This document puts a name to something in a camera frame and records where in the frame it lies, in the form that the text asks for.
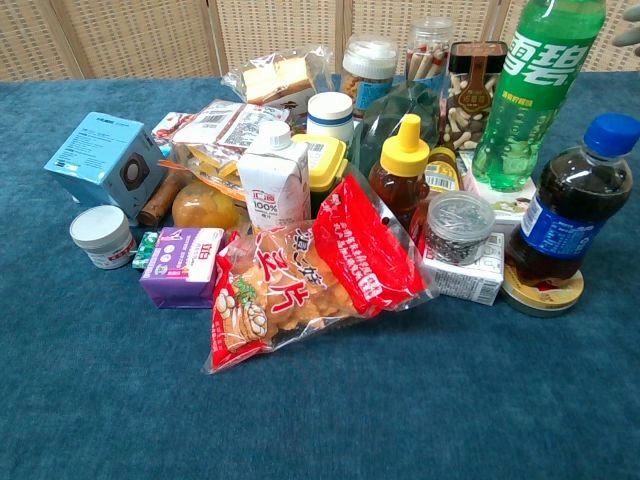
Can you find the green Sprite bottle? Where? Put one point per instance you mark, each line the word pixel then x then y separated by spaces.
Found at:
pixel 535 100

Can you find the nut jar with white lid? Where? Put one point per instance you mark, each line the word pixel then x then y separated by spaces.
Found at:
pixel 369 70

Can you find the red rice cracker bag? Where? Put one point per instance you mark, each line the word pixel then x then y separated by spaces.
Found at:
pixel 320 280

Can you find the round gold tin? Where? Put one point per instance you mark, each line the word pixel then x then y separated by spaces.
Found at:
pixel 540 297

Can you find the yellow lidded container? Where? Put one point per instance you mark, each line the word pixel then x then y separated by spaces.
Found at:
pixel 325 160

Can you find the purple and white carton box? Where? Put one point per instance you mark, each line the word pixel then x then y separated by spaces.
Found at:
pixel 182 270

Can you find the yellow clear snack packet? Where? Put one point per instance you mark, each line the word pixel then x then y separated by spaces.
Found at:
pixel 210 167

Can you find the brown wooden cylinder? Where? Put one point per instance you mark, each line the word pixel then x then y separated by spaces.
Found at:
pixel 162 200

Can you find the clear cup dark seeds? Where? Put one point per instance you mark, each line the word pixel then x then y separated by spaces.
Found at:
pixel 457 225

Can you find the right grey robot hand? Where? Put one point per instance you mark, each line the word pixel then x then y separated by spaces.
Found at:
pixel 629 31

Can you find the white printed carton box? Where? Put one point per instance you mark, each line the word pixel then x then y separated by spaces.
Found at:
pixel 470 282

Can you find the bagged sliced bread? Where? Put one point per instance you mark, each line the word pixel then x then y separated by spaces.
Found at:
pixel 277 77

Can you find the white drink carton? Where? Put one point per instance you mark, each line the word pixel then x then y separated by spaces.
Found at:
pixel 272 185

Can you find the blue table cloth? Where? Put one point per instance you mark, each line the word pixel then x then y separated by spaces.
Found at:
pixel 320 425

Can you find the light blue speaker box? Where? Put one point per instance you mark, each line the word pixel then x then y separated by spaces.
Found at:
pixel 100 155

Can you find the green transparent plastic bag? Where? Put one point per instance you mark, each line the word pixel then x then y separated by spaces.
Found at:
pixel 380 117

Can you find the mushroom biscuit jar brown lid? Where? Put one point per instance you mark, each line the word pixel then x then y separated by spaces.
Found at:
pixel 470 110

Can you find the cola bottle with blue cap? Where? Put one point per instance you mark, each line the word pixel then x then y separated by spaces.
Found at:
pixel 575 200

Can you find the white jar with blue band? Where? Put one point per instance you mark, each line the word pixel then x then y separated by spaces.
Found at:
pixel 330 117

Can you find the clear jar of stick biscuits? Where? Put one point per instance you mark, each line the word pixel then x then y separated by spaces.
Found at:
pixel 427 50

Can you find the amber bottle with barcode label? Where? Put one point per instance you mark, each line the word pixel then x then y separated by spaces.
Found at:
pixel 442 172

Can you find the small white jar red label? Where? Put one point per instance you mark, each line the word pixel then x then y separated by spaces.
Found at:
pixel 104 240

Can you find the wicker folding screen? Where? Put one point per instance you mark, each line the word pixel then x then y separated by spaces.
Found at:
pixel 150 35

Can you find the green gum pack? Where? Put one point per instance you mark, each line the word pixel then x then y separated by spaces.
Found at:
pixel 145 251

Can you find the honey bottle with yellow cap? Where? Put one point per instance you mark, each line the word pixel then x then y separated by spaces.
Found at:
pixel 400 175

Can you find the orange fruit jelly cup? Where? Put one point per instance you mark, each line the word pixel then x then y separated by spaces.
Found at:
pixel 205 206

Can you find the clear snack packet barcode label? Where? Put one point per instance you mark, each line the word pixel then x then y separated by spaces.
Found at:
pixel 225 125

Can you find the white box with green print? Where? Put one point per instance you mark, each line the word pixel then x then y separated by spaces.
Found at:
pixel 510 205

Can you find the red and white snack packet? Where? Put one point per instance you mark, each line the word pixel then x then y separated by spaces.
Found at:
pixel 167 127

